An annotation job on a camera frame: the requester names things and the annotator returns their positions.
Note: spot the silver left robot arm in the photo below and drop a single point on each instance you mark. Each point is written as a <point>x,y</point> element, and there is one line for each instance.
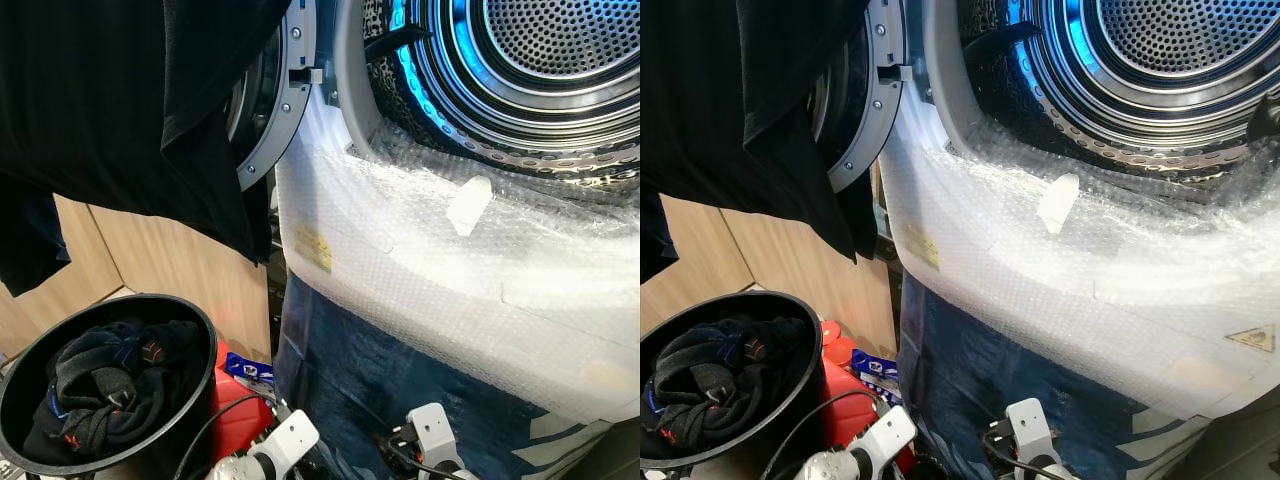
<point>830,468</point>
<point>235,470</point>

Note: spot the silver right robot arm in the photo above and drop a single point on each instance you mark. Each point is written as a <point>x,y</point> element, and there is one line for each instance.
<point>1050,473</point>
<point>452,474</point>

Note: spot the black clothes pile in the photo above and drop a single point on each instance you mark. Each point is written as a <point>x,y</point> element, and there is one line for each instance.
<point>100,390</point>
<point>720,390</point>

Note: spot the blue printed packet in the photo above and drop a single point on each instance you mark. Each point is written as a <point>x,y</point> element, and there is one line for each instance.
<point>248,371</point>
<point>875,368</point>

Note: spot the red plastic container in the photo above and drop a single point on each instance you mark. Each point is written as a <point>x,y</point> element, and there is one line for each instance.
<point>840,400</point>
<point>232,412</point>

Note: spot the white washer in bubble wrap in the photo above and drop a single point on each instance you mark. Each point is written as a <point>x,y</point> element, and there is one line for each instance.
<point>1050,285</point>
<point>450,280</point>

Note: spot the yellow square washer sticker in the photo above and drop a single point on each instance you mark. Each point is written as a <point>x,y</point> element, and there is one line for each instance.
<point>920,247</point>
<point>313,248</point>

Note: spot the black round bucket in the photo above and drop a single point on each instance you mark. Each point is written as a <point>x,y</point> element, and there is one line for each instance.
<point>760,456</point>
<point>160,456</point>

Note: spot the white tape piece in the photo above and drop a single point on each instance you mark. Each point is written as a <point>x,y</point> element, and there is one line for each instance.
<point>468,205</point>
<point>1057,203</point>

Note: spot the yellow triangle warning sticker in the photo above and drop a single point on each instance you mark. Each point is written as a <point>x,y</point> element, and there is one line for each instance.
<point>1252,339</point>

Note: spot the grey round washer door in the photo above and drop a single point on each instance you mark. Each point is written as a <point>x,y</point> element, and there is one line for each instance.
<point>285,110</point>
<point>872,110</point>

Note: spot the black hanging garment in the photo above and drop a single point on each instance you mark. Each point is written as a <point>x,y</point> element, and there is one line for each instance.
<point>740,100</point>
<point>100,100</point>

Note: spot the perforated steel washer drum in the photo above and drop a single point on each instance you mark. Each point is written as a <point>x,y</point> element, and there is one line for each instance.
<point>1180,40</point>
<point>560,40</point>

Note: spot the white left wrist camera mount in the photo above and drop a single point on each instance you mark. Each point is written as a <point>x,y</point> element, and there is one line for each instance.
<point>290,438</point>
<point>885,435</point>

